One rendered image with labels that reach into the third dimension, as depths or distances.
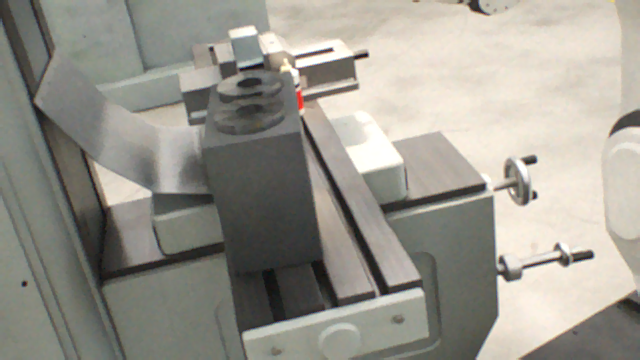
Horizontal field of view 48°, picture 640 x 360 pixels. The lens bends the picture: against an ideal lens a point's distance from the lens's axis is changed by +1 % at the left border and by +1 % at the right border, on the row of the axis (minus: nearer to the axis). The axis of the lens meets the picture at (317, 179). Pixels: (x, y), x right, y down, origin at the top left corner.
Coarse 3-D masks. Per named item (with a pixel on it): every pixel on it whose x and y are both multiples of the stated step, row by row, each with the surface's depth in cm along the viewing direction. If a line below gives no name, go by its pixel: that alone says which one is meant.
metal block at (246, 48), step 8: (232, 32) 142; (240, 32) 142; (248, 32) 141; (256, 32) 140; (232, 40) 139; (240, 40) 139; (248, 40) 140; (256, 40) 140; (232, 48) 143; (240, 48) 140; (248, 48) 140; (256, 48) 141; (240, 56) 141; (248, 56) 141; (256, 56) 141; (240, 64) 141; (248, 64) 142
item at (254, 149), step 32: (224, 96) 96; (256, 96) 93; (288, 96) 95; (224, 128) 87; (256, 128) 86; (288, 128) 86; (224, 160) 86; (256, 160) 86; (288, 160) 86; (224, 192) 88; (256, 192) 88; (288, 192) 88; (224, 224) 90; (256, 224) 90; (288, 224) 90; (256, 256) 92; (288, 256) 93; (320, 256) 93
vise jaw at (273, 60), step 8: (264, 40) 146; (272, 40) 145; (280, 40) 146; (264, 48) 141; (272, 48) 140; (280, 48) 139; (288, 48) 143; (264, 56) 138; (272, 56) 139; (280, 56) 139; (288, 56) 139; (264, 64) 141; (272, 64) 139; (280, 64) 140; (288, 64) 140
